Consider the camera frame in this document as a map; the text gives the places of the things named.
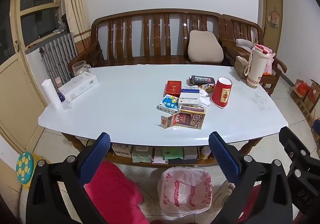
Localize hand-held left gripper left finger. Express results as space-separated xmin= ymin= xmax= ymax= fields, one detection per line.
xmin=26 ymin=132 xmax=112 ymax=224

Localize bin with printed plastic bag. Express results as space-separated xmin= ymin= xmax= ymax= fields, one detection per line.
xmin=157 ymin=166 xmax=213 ymax=216

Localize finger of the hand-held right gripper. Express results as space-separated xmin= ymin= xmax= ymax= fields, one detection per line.
xmin=278 ymin=126 xmax=312 ymax=185

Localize white box with dark print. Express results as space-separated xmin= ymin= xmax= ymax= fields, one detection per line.
xmin=112 ymin=143 xmax=133 ymax=158

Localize beige patterned curtain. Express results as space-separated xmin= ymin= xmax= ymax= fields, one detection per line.
xmin=61 ymin=0 xmax=92 ymax=46

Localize grey box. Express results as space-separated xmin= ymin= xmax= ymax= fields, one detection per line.
xmin=183 ymin=147 xmax=199 ymax=161

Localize tan cardboard box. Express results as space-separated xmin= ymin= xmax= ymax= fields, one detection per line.
xmin=290 ymin=79 xmax=310 ymax=107

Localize yellow snack wrapper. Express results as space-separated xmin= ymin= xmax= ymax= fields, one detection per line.
xmin=200 ymin=83 xmax=217 ymax=93

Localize person's red pants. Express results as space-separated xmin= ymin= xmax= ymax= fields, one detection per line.
xmin=84 ymin=161 xmax=263 ymax=224

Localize small white and red box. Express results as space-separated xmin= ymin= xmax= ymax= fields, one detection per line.
xmin=152 ymin=147 xmax=169 ymax=164

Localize white jug with checkered base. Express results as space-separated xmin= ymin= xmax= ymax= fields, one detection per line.
xmin=244 ymin=45 xmax=270 ymax=89

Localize brown interior door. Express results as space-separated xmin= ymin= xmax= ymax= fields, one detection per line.
xmin=262 ymin=0 xmax=284 ymax=54

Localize beige cushion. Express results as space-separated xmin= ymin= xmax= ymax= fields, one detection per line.
xmin=187 ymin=30 xmax=224 ymax=63

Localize black box with white label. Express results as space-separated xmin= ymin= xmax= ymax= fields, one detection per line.
xmin=188 ymin=75 xmax=216 ymax=87

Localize green yellow round toy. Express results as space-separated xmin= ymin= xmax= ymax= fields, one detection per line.
xmin=16 ymin=152 xmax=34 ymax=185

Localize brown cardboard box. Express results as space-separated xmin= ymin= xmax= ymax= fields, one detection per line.
xmin=304 ymin=79 xmax=320 ymax=115

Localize crumpled white tissue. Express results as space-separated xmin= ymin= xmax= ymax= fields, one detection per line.
xmin=198 ymin=87 xmax=212 ymax=109

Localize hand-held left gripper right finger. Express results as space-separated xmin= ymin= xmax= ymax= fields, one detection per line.
xmin=208 ymin=131 xmax=293 ymax=224

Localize long white carton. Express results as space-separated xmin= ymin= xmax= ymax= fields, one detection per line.
xmin=58 ymin=72 xmax=98 ymax=104

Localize white and blue medicine box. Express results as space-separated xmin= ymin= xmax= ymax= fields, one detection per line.
xmin=179 ymin=86 xmax=202 ymax=109

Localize red paper cup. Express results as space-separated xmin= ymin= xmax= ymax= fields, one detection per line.
xmin=211 ymin=77 xmax=233 ymax=109

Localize tan tissue box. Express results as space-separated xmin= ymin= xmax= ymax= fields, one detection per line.
xmin=234 ymin=56 xmax=250 ymax=79

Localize long wooden slatted sofa bench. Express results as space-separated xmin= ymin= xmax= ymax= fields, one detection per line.
xmin=67 ymin=9 xmax=235 ymax=77

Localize wet wipes pack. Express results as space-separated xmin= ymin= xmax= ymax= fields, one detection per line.
xmin=132 ymin=146 xmax=153 ymax=163

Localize green soft pack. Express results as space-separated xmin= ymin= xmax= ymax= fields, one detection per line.
xmin=161 ymin=147 xmax=184 ymax=161

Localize blue cartoon print box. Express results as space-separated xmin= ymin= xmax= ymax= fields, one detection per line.
xmin=158 ymin=94 xmax=182 ymax=114

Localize wooden slatted armchair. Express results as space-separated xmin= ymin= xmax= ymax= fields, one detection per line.
xmin=221 ymin=14 xmax=288 ymax=97

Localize pink plastic bag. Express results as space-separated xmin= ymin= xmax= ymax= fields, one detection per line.
xmin=254 ymin=44 xmax=276 ymax=76

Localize white paper roll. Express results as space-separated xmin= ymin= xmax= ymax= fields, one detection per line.
xmin=41 ymin=79 xmax=64 ymax=111

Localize red bag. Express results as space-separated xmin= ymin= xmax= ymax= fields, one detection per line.
xmin=295 ymin=82 xmax=309 ymax=94

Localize grey cast iron radiator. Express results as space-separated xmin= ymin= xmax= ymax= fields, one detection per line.
xmin=39 ymin=32 xmax=78 ymax=85

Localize pink hanging door ornament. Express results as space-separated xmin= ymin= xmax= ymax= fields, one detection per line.
xmin=268 ymin=7 xmax=280 ymax=29

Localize grey rolled towel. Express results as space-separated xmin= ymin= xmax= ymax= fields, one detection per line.
xmin=235 ymin=39 xmax=254 ymax=49

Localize beige slipper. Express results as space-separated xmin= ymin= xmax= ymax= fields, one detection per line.
xmin=212 ymin=180 xmax=237 ymax=211

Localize cream balcony door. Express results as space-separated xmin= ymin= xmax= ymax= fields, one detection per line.
xmin=0 ymin=0 xmax=63 ymax=155

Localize ornate red gold box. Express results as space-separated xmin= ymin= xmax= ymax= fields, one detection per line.
xmin=174 ymin=105 xmax=207 ymax=130

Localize small red gold box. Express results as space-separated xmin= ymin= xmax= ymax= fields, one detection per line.
xmin=160 ymin=113 xmax=179 ymax=129

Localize clear glass mug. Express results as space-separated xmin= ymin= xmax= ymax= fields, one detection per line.
xmin=72 ymin=61 xmax=92 ymax=77

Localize yellow bottle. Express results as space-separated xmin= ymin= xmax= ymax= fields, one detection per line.
xmin=200 ymin=146 xmax=212 ymax=160

